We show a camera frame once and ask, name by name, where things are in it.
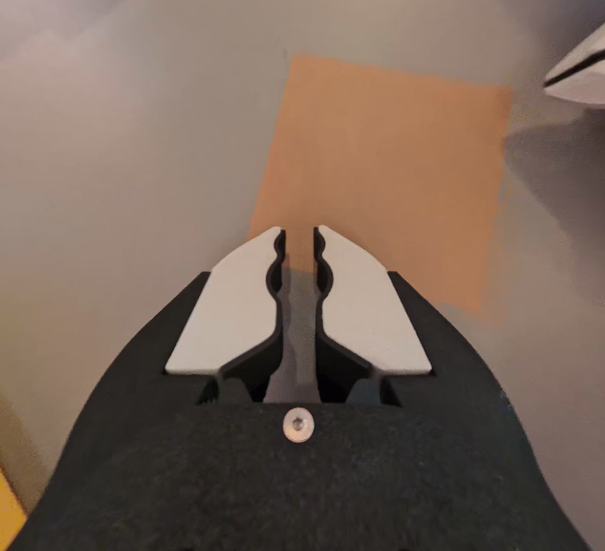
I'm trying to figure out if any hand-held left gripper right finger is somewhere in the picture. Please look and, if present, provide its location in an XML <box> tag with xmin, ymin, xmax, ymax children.
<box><xmin>313</xmin><ymin>225</ymin><xmax>433</xmax><ymax>403</ymax></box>

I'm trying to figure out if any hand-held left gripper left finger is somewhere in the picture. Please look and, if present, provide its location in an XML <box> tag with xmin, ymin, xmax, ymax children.
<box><xmin>164</xmin><ymin>226</ymin><xmax>287</xmax><ymax>403</ymax></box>

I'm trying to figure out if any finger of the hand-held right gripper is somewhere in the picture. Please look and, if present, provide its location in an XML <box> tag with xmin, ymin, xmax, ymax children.
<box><xmin>544</xmin><ymin>24</ymin><xmax>605</xmax><ymax>85</ymax></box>
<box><xmin>544</xmin><ymin>57</ymin><xmax>605</xmax><ymax>111</ymax></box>

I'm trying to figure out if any orange origami paper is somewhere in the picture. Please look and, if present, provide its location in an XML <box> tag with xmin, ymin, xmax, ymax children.
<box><xmin>248</xmin><ymin>54</ymin><xmax>515</xmax><ymax>313</ymax></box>

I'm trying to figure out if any yellow plastic bin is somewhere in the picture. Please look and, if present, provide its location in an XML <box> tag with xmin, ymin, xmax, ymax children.
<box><xmin>0</xmin><ymin>463</ymin><xmax>28</xmax><ymax>551</ymax></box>

